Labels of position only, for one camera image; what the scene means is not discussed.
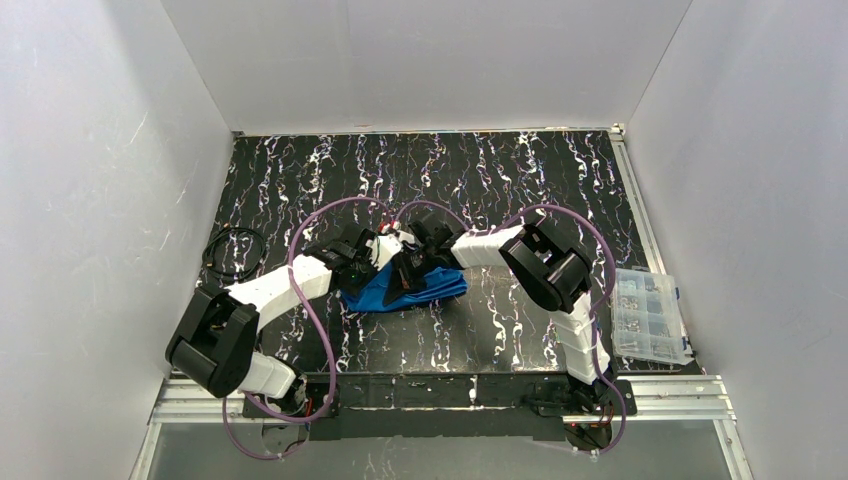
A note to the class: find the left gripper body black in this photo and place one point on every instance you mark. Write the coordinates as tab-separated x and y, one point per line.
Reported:
361	266

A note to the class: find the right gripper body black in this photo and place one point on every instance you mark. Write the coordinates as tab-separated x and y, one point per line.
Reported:
416	263

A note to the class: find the blue cloth napkin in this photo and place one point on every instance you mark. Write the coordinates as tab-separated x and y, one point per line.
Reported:
440	283

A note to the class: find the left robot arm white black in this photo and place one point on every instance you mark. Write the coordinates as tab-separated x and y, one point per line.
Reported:
214	342

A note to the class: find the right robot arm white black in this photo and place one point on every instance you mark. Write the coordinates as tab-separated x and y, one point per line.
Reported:
555	274

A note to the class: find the clear plastic organizer box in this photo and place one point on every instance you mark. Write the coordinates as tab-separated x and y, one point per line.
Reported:
646	319

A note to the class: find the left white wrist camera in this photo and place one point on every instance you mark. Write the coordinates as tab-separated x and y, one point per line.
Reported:
384	248

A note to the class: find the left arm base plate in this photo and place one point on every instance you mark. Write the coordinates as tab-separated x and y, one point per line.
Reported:
305	400

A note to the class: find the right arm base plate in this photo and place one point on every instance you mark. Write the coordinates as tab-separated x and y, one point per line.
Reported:
597	406

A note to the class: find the aluminium frame rail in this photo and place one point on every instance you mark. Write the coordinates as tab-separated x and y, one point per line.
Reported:
448	427

